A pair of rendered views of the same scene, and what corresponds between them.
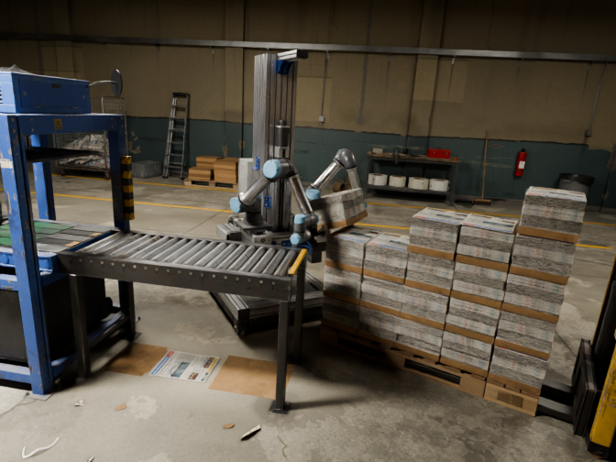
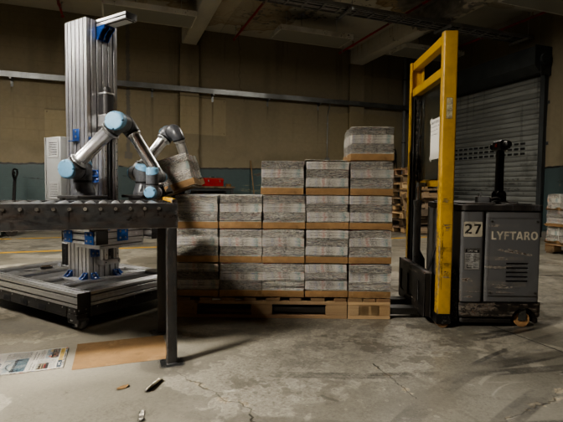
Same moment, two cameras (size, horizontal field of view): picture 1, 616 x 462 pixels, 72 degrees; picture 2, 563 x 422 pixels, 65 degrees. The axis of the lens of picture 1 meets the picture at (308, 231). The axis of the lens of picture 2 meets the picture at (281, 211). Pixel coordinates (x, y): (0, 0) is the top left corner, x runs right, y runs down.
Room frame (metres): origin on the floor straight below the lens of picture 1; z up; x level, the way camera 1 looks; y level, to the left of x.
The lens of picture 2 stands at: (-0.09, 0.68, 0.88)
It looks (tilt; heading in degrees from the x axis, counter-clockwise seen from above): 3 degrees down; 331
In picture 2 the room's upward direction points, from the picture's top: 1 degrees clockwise
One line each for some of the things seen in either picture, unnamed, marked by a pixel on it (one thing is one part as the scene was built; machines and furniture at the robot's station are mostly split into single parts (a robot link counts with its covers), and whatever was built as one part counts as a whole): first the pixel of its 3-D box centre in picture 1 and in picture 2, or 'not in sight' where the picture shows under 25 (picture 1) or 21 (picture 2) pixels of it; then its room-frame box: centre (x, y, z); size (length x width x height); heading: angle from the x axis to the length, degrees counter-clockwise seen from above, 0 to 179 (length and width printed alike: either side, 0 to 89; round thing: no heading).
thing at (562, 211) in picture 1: (532, 298); (365, 221); (2.35, -1.36, 0.65); 0.39 x 0.30 x 1.29; 151
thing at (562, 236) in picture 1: (531, 301); (365, 223); (2.35, -1.36, 0.63); 0.38 x 0.29 x 0.97; 151
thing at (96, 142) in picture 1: (91, 136); not in sight; (9.24, 4.78, 0.85); 1.21 x 0.83 x 1.71; 82
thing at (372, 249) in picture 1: (409, 302); (263, 252); (2.71, -0.73, 0.42); 1.17 x 0.39 x 0.83; 61
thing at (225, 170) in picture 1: (218, 171); not in sight; (9.05, 1.98, 0.28); 1.20 x 0.83 x 0.57; 82
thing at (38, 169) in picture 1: (48, 217); not in sight; (3.03, 1.94, 0.77); 0.09 x 0.09 x 1.55; 82
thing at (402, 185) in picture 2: not in sight; (414, 199); (6.70, -6.29, 0.65); 1.33 x 0.94 x 1.30; 86
